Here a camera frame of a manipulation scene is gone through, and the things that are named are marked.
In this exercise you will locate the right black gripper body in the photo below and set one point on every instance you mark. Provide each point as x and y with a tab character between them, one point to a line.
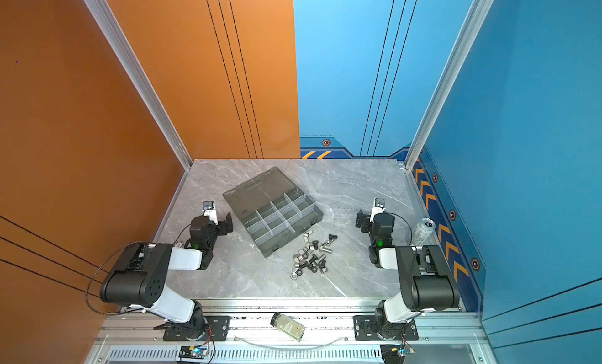
362	221

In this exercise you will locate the right circuit board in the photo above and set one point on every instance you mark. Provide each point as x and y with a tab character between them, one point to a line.
396	354

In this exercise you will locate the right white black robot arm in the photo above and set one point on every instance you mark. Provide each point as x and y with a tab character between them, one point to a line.
425	279

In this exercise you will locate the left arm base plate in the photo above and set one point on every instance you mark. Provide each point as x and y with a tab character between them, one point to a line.
214	328

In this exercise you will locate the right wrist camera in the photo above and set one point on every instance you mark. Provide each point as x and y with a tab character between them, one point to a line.
378	207

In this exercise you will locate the grey plastic organizer box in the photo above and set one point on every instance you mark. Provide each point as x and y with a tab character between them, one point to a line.
273	210

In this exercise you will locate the silver drink can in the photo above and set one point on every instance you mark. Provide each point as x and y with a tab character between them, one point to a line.
422	231

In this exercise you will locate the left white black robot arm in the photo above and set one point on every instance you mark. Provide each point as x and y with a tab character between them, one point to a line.
138	279

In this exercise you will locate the pile of screws and nuts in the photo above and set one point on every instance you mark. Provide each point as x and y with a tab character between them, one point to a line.
313	256

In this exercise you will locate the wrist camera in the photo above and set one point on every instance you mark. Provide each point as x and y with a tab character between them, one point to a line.
378	207
209	211

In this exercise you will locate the aluminium front rail frame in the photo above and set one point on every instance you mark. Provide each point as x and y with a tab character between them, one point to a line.
453	336

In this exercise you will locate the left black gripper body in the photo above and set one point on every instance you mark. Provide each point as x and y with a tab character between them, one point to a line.
223	223

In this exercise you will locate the small glass jar on rail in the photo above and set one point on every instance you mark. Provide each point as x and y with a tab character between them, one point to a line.
288	325

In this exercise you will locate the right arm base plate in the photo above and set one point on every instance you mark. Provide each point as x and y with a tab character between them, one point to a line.
366	327

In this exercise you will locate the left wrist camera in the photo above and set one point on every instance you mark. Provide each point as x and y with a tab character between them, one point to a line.
209	211

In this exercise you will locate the left green circuit board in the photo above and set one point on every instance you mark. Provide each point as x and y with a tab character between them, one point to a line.
193	354

